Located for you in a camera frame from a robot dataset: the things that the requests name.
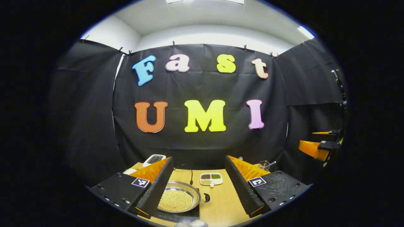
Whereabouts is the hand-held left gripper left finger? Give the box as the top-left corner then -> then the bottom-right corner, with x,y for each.
85,157 -> 175,219

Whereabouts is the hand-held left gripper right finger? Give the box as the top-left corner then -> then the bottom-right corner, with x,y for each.
225,155 -> 313,218

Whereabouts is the pile of yellow soybeans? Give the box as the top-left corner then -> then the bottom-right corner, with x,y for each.
158,189 -> 194,212

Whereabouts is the steel pot with black handle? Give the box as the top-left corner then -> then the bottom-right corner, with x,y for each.
157,180 -> 211,213

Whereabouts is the black induction cooktop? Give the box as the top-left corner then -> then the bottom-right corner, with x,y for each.
153,207 -> 201,223

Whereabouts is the white divided dish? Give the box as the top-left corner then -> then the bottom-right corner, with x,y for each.
199,172 -> 223,188

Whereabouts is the white toaster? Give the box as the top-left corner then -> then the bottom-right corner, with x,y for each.
142,154 -> 167,168

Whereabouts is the black jointed stand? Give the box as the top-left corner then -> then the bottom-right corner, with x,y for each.
331,69 -> 348,109

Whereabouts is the small metal wire basket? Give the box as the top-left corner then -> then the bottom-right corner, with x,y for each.
257,160 -> 277,172

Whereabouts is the black power cable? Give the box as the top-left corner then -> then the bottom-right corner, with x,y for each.
175,164 -> 194,186

